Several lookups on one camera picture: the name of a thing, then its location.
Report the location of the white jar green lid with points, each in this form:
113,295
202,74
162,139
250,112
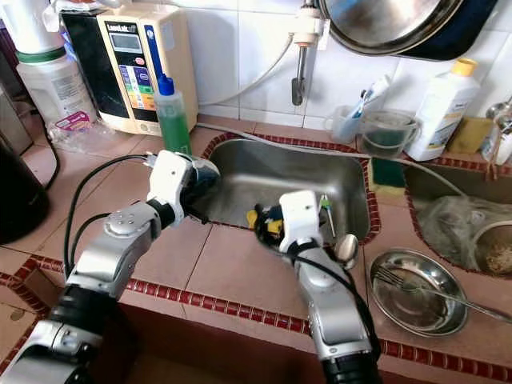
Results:
48,92

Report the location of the clear packet pink label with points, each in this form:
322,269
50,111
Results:
76,122

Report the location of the metal spoon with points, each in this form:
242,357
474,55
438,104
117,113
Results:
346,250

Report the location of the green scouring sponge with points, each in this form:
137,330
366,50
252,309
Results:
386,172

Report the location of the metal mesh strainer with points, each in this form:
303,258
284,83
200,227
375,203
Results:
498,256

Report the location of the chrome sink faucet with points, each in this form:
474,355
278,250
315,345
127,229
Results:
498,128

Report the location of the metal fork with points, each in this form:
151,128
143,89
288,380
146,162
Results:
396,280

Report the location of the yellow plastic cup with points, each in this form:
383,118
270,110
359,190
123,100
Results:
251,218

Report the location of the clear toothbrush cup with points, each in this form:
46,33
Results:
340,128

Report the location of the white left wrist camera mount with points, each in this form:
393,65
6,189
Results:
168,180

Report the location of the white bottle yellow cap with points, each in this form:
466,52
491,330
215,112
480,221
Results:
440,112

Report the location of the stainless steel bowl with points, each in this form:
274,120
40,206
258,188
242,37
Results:
416,312

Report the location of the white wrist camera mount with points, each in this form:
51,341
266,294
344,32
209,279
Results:
300,216
168,180

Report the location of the stainless steel sink basin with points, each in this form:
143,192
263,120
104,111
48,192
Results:
420,180
272,176

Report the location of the white blue toothbrush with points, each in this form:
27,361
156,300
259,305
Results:
374,92

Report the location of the beige water ionizer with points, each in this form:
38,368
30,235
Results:
128,72

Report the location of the white cylinder container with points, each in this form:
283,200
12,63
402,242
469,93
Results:
32,24

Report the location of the green dish soap bottle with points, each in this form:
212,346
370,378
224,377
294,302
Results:
173,120

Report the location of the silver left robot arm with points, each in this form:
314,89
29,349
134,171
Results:
108,264

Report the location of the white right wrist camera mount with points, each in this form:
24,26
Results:
300,216

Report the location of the black electric kettle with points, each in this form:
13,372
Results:
20,200

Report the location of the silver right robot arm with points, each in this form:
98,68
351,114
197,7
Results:
328,312

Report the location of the hanging metal wok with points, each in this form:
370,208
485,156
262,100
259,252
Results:
392,24

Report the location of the yellow sponge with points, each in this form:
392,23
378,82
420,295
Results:
468,136

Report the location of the chrome wall tap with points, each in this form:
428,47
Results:
298,80

